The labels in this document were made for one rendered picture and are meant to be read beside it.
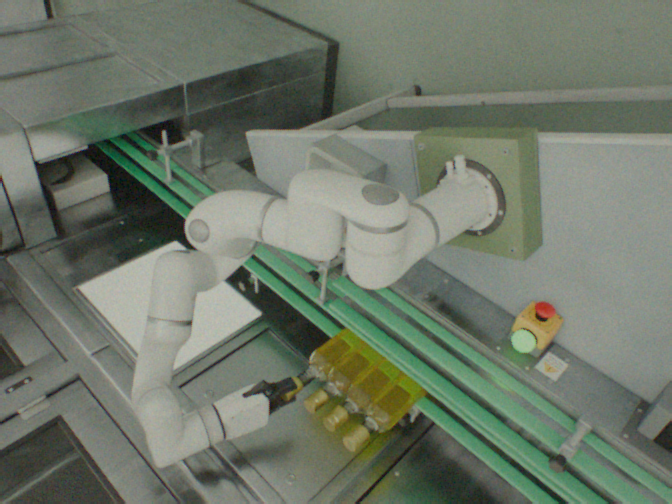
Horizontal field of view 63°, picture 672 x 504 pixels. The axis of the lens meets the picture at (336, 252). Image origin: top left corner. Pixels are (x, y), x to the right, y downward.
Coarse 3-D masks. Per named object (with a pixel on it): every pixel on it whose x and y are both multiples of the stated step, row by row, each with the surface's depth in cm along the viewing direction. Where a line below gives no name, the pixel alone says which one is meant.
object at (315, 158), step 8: (312, 152) 128; (320, 152) 126; (312, 160) 131; (320, 160) 133; (328, 160) 125; (336, 160) 124; (312, 168) 133; (320, 168) 135; (328, 168) 137; (336, 168) 135; (344, 168) 123; (360, 176) 123; (344, 224) 140; (344, 232) 138; (344, 240) 136
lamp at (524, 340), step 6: (522, 330) 107; (528, 330) 107; (516, 336) 107; (522, 336) 106; (528, 336) 106; (534, 336) 107; (516, 342) 107; (522, 342) 106; (528, 342) 106; (534, 342) 106; (516, 348) 108; (522, 348) 107; (528, 348) 106
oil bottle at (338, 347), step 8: (336, 336) 125; (344, 336) 125; (352, 336) 125; (328, 344) 123; (336, 344) 123; (344, 344) 123; (352, 344) 123; (360, 344) 125; (320, 352) 121; (328, 352) 121; (336, 352) 121; (344, 352) 121; (312, 360) 120; (320, 360) 119; (328, 360) 119; (336, 360) 120; (320, 368) 118; (328, 368) 119; (320, 376) 119
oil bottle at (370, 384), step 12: (384, 360) 121; (372, 372) 118; (384, 372) 118; (396, 372) 119; (360, 384) 115; (372, 384) 116; (384, 384) 116; (348, 396) 115; (360, 396) 113; (372, 396) 114; (360, 408) 114
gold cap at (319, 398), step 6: (318, 390) 115; (324, 390) 115; (312, 396) 114; (318, 396) 114; (324, 396) 114; (306, 402) 113; (312, 402) 112; (318, 402) 113; (324, 402) 114; (306, 408) 114; (312, 408) 112; (318, 408) 113
